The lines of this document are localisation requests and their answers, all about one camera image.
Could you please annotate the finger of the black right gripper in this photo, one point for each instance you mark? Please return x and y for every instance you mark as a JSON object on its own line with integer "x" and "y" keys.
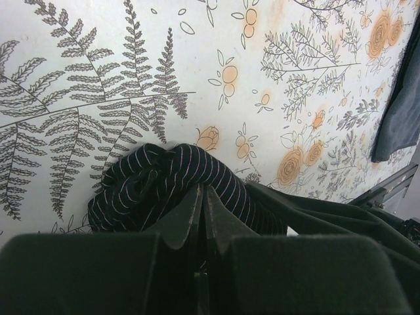
{"x": 314, "y": 216}

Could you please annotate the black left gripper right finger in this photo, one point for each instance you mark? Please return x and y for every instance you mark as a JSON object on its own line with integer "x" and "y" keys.
{"x": 251, "y": 273}

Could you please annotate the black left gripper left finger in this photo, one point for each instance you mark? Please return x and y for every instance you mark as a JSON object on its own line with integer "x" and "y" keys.
{"x": 149, "y": 272}

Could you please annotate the black pinstriped underwear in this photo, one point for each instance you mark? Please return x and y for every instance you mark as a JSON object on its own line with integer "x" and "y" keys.
{"x": 141, "y": 188}

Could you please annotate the floral patterned table mat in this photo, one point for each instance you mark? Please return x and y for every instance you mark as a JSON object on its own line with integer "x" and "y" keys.
{"x": 289, "y": 94}

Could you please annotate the grey-blue folded cloth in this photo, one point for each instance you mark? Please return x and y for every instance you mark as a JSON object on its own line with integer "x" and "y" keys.
{"x": 400, "y": 124}

